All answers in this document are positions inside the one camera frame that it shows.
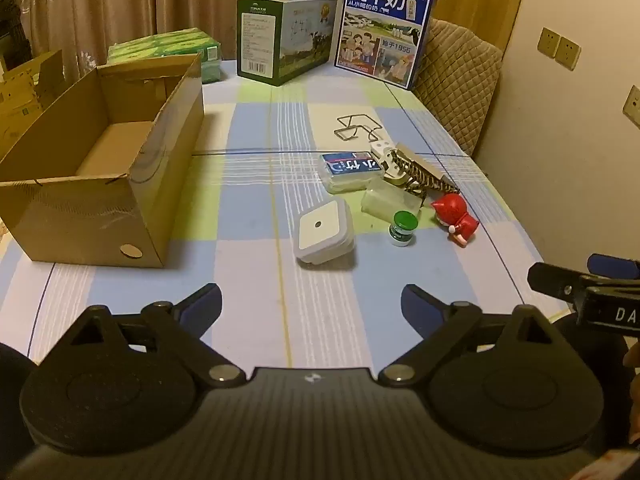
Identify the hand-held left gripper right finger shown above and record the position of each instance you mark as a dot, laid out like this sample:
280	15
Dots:
419	306

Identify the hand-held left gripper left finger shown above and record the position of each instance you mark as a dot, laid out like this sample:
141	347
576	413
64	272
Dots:
206	306

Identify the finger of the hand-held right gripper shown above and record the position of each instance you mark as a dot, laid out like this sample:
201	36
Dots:
555	280
612	266

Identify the small green capped bottle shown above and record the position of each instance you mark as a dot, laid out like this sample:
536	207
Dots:
404	227

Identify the red figurine toy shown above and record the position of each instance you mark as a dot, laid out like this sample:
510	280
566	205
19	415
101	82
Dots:
452	217

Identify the clear plastic box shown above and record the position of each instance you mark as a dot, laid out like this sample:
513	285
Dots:
387	202

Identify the patterned hair claw clip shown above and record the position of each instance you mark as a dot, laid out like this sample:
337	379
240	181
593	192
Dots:
417	175

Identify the white power adapter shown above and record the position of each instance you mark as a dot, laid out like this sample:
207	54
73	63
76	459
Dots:
382	157

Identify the clear box with blue label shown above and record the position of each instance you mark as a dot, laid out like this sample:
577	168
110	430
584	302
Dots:
350	167

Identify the brown cardboard box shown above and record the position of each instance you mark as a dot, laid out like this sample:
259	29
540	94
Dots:
115	140

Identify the person's right hand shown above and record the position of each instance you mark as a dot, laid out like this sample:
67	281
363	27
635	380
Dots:
634	395

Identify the chair with quilted cover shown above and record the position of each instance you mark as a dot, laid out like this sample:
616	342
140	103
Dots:
460	90

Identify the green tissue multipack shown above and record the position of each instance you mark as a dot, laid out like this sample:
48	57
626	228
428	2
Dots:
170	45

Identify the green milk carton case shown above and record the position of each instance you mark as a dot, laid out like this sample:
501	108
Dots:
280	35

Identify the stacked flattened cardboard boxes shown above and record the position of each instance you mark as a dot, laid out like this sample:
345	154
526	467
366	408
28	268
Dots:
25	90

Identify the blue milk carton case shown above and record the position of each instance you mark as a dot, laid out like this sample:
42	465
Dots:
385	25

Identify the beige patterned curtain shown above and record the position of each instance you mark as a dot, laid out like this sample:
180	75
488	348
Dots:
150	0

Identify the beige wall socket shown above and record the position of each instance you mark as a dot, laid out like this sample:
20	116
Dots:
632	105
568	52
548	41

